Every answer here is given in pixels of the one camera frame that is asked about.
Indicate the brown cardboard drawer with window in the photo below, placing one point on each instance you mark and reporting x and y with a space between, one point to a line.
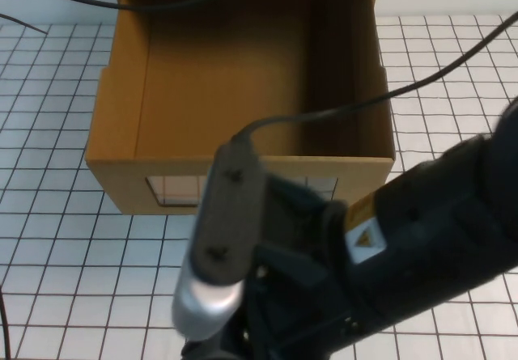
202 85

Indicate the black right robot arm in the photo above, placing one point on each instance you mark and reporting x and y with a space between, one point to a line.
445 214

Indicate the grey oblong wrist camera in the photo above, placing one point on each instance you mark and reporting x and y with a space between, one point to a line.
226 214

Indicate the white grid tablecloth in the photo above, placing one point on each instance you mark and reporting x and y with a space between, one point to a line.
81 255

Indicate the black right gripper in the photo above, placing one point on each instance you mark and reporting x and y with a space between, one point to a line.
291 263

